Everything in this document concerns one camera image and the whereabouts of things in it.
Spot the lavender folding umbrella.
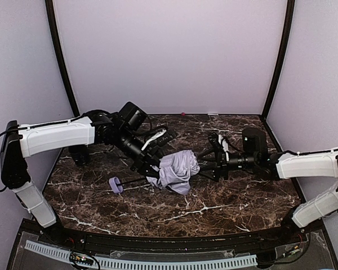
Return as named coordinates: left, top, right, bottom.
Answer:
left=108, top=150, right=200, bottom=195

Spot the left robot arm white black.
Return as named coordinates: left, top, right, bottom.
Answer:
left=0, top=102, right=168, bottom=228

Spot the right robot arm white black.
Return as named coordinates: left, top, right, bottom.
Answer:
left=198, top=127, right=338, bottom=231

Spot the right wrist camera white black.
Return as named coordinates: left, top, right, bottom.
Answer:
left=208, top=132, right=229, bottom=152

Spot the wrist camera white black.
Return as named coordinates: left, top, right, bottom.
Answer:
left=141, top=129, right=177, bottom=151
left=208, top=132, right=229, bottom=152

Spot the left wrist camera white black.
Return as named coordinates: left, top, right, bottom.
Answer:
left=141, top=129, right=177, bottom=151

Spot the grey slotted cable duct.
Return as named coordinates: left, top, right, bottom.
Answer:
left=24, top=240, right=258, bottom=269

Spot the right black corner post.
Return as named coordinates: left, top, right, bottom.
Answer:
left=260, top=0, right=296, bottom=122

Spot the black corner post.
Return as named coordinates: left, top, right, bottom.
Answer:
left=260, top=0, right=296, bottom=122
left=45, top=0, right=80, bottom=116

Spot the left black corner post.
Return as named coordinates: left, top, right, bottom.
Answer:
left=45, top=0, right=80, bottom=116

